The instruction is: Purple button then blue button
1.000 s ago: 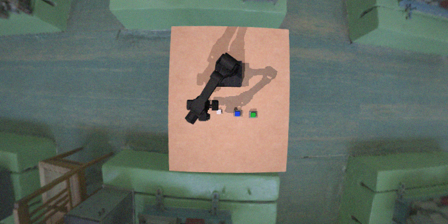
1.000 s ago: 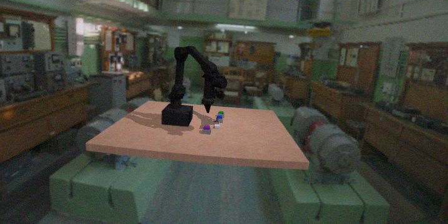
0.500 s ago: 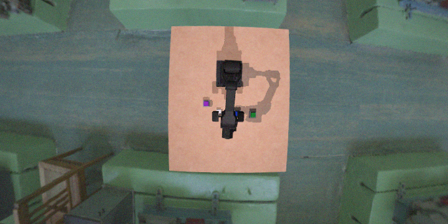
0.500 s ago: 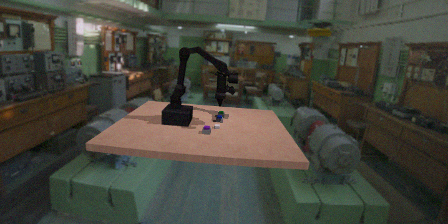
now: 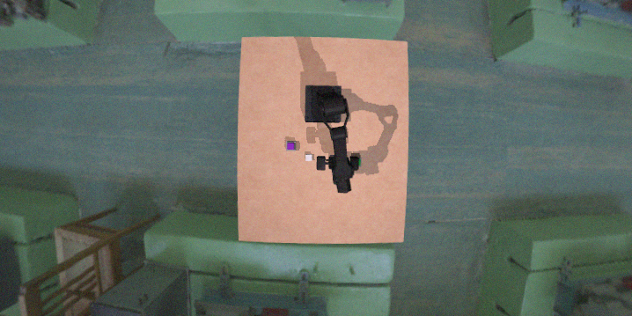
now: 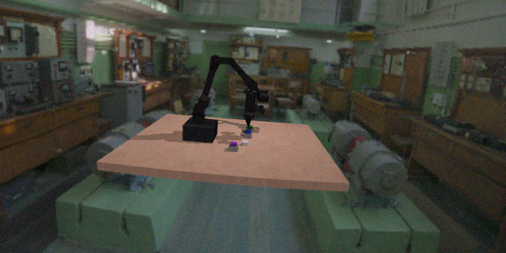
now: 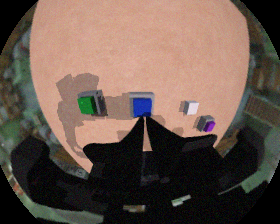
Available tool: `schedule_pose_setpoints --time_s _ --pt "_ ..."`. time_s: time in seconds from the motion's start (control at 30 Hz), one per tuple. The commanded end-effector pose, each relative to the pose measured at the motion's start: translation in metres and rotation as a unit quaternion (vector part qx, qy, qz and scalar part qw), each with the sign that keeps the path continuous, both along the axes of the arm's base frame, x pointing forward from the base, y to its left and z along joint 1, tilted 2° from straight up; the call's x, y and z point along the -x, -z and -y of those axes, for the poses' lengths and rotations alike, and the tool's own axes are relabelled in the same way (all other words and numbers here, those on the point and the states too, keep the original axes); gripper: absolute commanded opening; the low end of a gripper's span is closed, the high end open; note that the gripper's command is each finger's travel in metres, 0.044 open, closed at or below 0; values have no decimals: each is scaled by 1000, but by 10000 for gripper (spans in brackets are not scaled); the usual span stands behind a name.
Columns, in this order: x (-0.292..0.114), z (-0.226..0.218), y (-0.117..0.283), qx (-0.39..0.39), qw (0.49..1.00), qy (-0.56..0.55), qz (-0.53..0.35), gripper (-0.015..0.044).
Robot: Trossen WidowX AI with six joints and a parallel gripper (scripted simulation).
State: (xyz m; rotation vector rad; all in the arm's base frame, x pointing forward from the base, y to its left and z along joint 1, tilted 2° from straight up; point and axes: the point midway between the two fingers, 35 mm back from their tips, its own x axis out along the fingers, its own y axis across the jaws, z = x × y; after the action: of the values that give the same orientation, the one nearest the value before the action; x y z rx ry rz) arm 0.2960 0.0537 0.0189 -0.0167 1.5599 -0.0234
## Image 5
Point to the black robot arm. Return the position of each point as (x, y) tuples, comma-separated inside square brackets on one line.
[(332, 104)]

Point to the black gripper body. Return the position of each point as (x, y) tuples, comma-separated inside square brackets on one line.
[(322, 162)]

